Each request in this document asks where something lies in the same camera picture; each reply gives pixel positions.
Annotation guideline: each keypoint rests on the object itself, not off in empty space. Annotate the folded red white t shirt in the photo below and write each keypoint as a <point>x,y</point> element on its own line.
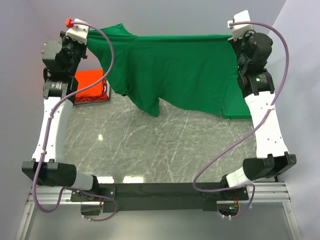
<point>98,93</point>

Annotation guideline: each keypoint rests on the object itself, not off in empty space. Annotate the folded orange t shirt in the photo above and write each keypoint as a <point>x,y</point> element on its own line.
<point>88,77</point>

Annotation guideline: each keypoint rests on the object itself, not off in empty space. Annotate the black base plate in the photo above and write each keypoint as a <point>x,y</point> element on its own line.
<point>166,196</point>

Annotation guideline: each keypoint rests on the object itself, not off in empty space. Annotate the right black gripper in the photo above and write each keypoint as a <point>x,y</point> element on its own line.
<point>235,42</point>

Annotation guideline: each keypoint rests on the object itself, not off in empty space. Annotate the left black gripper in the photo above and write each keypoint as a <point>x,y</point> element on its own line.
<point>65,39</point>

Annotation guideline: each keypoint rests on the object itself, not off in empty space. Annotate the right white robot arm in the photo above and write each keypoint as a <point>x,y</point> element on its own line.
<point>256,84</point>

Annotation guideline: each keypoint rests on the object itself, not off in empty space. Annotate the green t shirt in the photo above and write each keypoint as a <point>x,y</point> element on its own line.
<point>191,72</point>

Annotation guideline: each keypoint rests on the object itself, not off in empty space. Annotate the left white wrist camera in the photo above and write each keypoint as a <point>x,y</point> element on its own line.
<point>77,31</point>

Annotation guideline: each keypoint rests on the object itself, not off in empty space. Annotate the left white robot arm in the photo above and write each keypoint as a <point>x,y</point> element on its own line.
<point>47,167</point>

